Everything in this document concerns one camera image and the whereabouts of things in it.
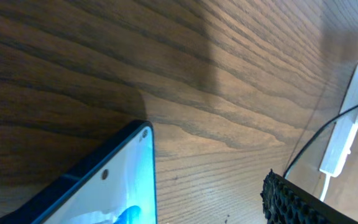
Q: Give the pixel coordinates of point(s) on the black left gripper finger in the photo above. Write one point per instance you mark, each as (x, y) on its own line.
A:
(285, 203)

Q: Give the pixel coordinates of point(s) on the blue Galaxy smartphone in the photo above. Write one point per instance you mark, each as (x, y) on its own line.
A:
(114, 184)

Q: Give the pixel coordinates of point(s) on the white power strip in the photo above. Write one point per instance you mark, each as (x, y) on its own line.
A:
(344, 132)

